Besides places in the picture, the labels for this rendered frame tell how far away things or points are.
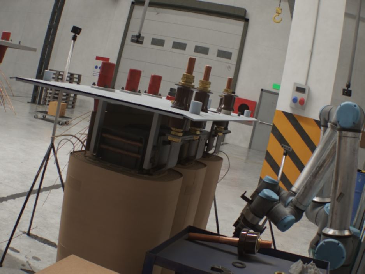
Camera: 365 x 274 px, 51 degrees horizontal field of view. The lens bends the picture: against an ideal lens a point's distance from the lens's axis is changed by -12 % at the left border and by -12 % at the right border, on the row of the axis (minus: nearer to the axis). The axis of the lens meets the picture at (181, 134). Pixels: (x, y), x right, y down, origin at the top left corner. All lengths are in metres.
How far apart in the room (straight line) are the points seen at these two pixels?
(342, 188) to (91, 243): 1.09
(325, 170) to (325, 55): 5.21
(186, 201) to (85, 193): 0.60
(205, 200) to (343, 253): 1.11
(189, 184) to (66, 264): 1.11
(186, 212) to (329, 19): 5.53
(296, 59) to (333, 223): 5.43
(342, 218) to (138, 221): 0.86
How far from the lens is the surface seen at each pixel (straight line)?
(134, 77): 2.29
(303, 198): 2.03
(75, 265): 1.16
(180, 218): 2.16
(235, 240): 1.64
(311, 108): 7.01
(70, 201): 1.82
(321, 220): 2.50
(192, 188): 2.15
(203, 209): 2.61
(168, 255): 1.49
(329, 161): 1.98
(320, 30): 7.18
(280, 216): 1.94
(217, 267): 1.45
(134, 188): 1.66
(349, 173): 1.81
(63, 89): 1.53
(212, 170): 2.56
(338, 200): 1.82
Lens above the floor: 1.43
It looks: 5 degrees down
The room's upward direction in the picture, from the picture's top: 13 degrees clockwise
